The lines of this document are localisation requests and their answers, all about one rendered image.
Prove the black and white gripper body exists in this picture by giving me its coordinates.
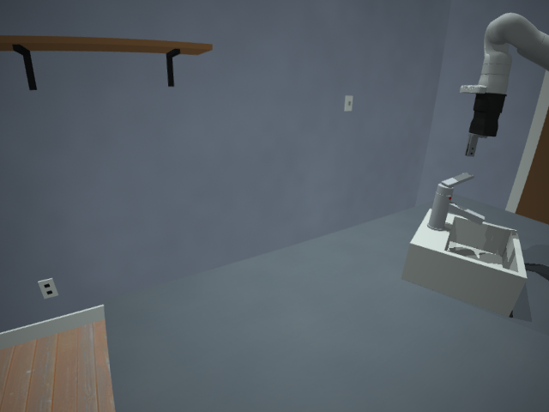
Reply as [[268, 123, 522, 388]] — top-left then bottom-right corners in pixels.
[[460, 74, 509, 136]]

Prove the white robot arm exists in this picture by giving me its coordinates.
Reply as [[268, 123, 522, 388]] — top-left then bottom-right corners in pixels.
[[481, 13, 549, 76]]

